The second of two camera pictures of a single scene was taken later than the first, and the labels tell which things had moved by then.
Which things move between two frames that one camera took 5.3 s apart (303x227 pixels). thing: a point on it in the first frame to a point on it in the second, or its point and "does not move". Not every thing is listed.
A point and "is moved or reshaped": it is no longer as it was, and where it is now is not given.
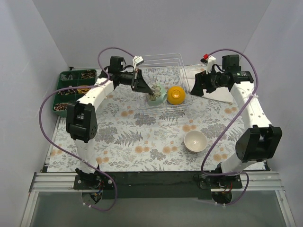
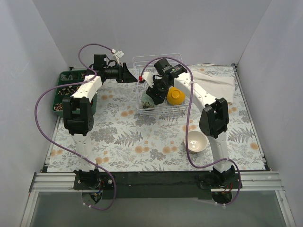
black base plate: [155, 185] does not move
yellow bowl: [176, 95] does not move
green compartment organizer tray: [72, 78] does not move
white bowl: [194, 141] does not move
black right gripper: [206, 81] to [155, 91]
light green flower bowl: [159, 96] is moved or reshaped
